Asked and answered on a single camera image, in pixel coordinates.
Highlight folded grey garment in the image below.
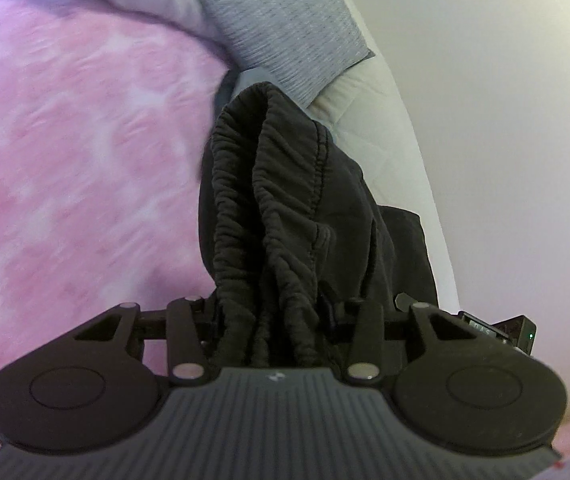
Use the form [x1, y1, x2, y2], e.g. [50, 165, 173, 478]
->
[206, 68, 336, 157]

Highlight pink floral bed sheet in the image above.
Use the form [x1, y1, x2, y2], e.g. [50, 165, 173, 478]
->
[0, 0, 227, 369]

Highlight grey knitted cushion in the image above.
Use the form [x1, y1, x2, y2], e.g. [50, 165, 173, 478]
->
[199, 0, 372, 107]

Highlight cream padded headboard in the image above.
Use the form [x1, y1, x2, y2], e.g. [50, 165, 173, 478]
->
[308, 0, 460, 311]

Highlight black trousers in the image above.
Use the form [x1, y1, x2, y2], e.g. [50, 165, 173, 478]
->
[199, 82, 437, 368]

